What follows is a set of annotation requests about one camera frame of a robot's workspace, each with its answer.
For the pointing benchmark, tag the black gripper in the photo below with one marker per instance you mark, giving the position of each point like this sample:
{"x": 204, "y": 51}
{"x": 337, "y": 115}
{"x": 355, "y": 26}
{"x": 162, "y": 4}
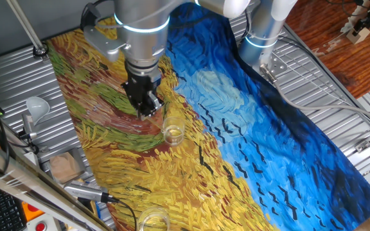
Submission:
{"x": 143, "y": 83}

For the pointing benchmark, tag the clear glass rod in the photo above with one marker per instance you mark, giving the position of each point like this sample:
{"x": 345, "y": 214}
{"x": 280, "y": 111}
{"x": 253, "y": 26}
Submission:
{"x": 156, "y": 123}

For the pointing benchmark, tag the small glass beaker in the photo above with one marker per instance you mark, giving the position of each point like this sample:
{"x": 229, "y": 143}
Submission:
{"x": 173, "y": 133}

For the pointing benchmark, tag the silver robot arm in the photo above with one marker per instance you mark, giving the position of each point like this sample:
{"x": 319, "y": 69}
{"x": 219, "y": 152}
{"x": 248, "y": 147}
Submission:
{"x": 143, "y": 38}

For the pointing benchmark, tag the large glass beaker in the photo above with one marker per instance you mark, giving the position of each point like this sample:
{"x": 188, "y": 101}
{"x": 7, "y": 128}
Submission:
{"x": 153, "y": 221}

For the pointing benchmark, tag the painted wheatfield tablecloth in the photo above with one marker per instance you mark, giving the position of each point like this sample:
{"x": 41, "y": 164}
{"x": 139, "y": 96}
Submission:
{"x": 236, "y": 128}

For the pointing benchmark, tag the grey metal pole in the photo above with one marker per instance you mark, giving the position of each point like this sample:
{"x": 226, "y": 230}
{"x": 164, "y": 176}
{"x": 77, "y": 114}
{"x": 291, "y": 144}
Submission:
{"x": 27, "y": 27}

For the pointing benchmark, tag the orange box red button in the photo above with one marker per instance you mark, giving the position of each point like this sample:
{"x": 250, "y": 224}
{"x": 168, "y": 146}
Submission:
{"x": 27, "y": 210}

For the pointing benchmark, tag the grey box red button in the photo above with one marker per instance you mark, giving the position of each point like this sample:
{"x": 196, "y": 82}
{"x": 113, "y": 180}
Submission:
{"x": 40, "y": 226}

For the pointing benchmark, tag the small wooden block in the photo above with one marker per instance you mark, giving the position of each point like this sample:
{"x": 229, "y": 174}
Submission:
{"x": 358, "y": 35}

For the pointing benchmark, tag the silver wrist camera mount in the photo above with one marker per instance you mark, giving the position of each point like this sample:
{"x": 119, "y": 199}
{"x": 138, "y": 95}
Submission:
{"x": 103, "y": 43}

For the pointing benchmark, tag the silver depth camera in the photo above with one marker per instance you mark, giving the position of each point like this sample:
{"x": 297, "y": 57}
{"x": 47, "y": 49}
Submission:
{"x": 83, "y": 191}

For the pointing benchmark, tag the silver corner bracket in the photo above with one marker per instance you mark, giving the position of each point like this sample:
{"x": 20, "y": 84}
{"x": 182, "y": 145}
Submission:
{"x": 42, "y": 149}

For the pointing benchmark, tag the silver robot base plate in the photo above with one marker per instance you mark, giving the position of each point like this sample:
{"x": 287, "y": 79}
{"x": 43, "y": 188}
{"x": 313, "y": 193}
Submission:
{"x": 279, "y": 65}

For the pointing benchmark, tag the aluminium frame bar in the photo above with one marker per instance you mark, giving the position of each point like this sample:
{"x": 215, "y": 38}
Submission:
{"x": 18, "y": 179}

